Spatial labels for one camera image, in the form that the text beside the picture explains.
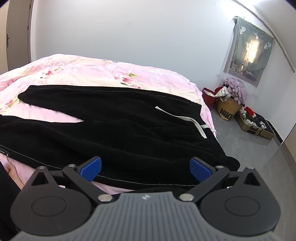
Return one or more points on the red bag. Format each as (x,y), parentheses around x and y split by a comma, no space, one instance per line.
(208,97)

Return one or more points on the pile of purple clothes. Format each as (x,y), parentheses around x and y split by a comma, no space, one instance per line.
(238,89)

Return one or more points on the person's left hand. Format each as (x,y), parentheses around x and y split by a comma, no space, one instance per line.
(12,172)

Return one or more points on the dark cloth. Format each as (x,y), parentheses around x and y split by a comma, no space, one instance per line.
(5,197)

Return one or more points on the pink floral bed blanket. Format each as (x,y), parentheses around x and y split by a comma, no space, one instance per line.
(81,69)

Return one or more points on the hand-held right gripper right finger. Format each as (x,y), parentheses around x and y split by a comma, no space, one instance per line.
(199,170)

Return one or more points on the beige wardrobe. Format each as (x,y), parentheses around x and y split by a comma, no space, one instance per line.
(18,27)

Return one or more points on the black pants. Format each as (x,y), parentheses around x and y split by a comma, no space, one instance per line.
(127,129)

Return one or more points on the olive storage box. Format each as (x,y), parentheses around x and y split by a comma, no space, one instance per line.
(256,129)

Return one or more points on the grey printed window curtain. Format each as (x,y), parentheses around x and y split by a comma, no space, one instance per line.
(251,51)

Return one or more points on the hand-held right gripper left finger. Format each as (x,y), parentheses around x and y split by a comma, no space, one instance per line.
(92,168)

